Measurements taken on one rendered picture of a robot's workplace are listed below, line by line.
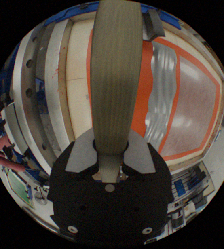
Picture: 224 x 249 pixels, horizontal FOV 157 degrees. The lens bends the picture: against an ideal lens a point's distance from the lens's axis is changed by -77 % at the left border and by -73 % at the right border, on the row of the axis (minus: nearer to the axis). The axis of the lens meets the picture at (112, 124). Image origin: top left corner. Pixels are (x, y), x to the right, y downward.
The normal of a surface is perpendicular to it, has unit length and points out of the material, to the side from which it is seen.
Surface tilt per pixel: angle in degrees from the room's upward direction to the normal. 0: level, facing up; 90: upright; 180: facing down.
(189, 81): 0
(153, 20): 45
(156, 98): 40
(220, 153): 90
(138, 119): 0
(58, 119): 0
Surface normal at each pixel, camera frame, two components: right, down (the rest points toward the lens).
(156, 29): -0.70, 0.33
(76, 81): 0.00, 0.47
